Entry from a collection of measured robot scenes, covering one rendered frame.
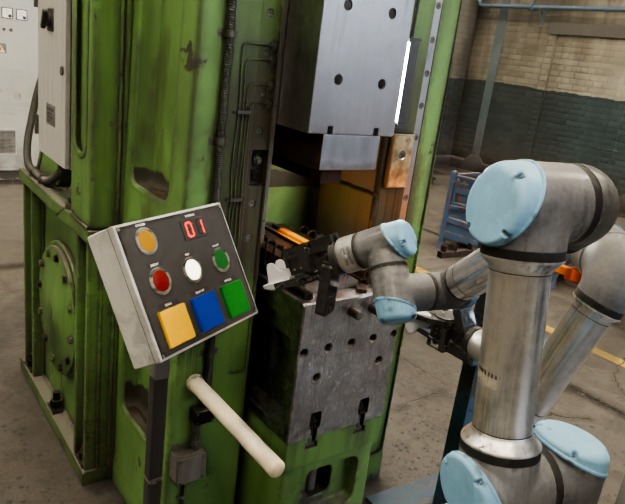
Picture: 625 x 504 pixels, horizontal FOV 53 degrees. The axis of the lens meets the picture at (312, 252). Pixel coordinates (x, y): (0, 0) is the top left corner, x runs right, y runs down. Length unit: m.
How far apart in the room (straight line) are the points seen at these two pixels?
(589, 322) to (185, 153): 1.01
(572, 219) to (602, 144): 9.02
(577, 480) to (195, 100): 1.17
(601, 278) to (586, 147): 8.80
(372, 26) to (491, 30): 9.45
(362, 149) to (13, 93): 5.37
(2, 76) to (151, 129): 4.87
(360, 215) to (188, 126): 0.72
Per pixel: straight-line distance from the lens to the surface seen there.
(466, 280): 1.19
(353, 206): 2.13
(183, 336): 1.31
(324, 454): 2.06
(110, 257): 1.29
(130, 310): 1.29
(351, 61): 1.70
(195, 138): 1.64
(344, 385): 1.96
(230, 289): 1.45
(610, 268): 1.26
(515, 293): 0.90
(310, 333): 1.78
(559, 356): 1.30
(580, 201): 0.92
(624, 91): 9.83
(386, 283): 1.19
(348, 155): 1.74
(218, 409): 1.75
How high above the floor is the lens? 1.56
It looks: 17 degrees down
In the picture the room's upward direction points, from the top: 7 degrees clockwise
